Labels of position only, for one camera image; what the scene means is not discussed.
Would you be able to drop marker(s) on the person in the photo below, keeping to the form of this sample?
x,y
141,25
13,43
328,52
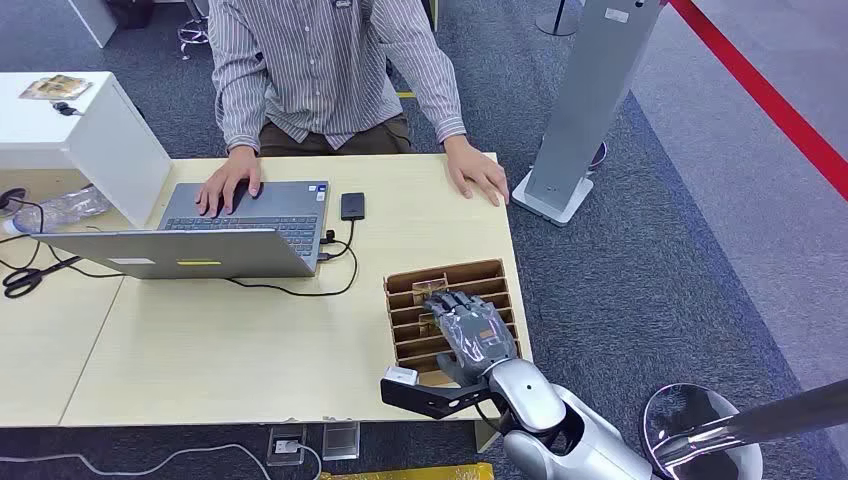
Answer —
x,y
318,66

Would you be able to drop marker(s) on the black external drive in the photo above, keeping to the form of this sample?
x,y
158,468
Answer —
x,y
352,206

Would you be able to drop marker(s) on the floor socket with plug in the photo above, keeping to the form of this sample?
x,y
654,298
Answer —
x,y
286,445

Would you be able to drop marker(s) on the clear plastic bottle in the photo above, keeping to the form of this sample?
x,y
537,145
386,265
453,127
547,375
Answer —
x,y
63,208

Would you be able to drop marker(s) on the pale wrist camera, black bracket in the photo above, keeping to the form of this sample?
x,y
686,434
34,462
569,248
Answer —
x,y
424,396

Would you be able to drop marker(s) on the clear packet of cards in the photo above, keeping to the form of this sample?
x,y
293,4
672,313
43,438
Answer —
x,y
56,87

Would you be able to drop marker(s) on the person's left forearm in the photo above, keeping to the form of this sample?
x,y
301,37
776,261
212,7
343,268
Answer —
x,y
434,93

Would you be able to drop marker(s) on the small black key fob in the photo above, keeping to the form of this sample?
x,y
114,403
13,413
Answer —
x,y
64,108

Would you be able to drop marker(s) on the grey laptop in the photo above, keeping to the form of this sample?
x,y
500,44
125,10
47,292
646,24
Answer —
x,y
218,248

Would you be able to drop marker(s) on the silver kiosk stand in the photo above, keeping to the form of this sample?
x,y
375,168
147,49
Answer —
x,y
586,99

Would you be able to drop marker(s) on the person's right forearm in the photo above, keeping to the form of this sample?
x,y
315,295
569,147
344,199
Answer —
x,y
244,109

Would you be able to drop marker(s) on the metal floor socket plate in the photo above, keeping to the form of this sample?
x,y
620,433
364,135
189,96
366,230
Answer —
x,y
341,440

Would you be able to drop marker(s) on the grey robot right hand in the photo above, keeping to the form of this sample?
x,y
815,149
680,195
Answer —
x,y
478,334

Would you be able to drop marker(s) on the person's hand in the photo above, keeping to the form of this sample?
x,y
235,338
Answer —
x,y
474,169
228,179

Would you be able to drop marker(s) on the brown cardboard card holder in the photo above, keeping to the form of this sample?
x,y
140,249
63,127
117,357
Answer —
x,y
411,341

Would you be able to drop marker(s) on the yellow packaging strip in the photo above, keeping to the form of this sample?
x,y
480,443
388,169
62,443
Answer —
x,y
424,473

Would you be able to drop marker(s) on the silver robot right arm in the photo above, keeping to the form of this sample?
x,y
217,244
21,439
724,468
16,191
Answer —
x,y
533,397

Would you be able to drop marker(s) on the white box cabinet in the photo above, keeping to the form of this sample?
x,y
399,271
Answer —
x,y
99,142

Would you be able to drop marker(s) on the person's right hand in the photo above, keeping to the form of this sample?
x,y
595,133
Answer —
x,y
228,179

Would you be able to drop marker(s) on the red barrier belt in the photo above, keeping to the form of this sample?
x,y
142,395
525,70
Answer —
x,y
762,93

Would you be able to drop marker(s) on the brown card in sleeve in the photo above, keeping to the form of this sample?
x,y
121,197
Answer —
x,y
427,289
429,326

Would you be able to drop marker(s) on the white furniture panel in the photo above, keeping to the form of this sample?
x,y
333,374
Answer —
x,y
93,18

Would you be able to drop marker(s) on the person's left hand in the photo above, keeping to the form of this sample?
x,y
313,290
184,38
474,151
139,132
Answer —
x,y
474,169

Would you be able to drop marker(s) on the chrome chair base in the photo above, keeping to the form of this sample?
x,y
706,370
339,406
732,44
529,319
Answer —
x,y
193,30

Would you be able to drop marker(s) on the black round object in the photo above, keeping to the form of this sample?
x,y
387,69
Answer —
x,y
12,201

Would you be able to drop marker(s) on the dark stanchion base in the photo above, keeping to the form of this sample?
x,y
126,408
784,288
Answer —
x,y
558,23

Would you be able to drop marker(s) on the chrome stanchion post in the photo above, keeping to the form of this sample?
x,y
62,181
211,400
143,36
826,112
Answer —
x,y
702,430

